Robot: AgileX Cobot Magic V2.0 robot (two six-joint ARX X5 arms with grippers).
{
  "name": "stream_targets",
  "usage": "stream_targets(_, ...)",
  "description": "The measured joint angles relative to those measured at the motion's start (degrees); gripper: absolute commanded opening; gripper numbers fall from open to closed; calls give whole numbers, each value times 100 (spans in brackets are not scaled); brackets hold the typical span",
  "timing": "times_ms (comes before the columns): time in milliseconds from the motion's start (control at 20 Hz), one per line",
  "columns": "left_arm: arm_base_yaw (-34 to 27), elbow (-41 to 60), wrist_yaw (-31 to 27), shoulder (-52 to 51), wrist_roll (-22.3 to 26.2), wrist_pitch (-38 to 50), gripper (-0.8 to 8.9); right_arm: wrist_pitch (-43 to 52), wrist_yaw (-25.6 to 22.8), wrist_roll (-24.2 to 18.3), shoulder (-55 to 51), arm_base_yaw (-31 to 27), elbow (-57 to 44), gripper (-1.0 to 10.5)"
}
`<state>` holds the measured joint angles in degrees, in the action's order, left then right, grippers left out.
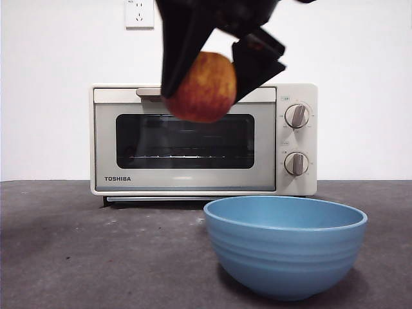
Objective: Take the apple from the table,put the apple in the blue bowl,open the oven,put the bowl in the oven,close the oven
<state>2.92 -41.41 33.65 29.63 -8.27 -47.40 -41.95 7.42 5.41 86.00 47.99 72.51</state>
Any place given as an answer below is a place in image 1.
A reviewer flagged blue ribbed bowl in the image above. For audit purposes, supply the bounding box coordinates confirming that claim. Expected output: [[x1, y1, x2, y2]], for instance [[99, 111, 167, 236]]
[[203, 195, 369, 301]]

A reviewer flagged white wall power socket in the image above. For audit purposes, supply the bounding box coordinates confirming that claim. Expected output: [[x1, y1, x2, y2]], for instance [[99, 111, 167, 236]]
[[124, 0, 155, 30]]

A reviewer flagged beige oven door handle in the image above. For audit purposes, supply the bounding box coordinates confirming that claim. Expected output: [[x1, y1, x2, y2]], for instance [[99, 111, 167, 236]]
[[136, 88, 164, 103]]

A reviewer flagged glass-windowed oven door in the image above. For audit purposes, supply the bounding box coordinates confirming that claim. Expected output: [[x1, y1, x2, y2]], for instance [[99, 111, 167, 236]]
[[93, 87, 277, 193]]

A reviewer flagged cream Toshiba toaster oven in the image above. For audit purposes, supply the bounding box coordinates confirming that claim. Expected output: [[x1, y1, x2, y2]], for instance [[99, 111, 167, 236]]
[[89, 82, 319, 198]]

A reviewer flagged cream oven dial knob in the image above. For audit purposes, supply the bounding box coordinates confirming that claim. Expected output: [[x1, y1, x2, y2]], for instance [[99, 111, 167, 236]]
[[285, 103, 310, 129], [285, 151, 310, 177]]

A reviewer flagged red yellow apple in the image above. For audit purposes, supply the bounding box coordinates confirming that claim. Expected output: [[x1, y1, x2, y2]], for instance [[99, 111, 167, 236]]
[[164, 51, 238, 124]]

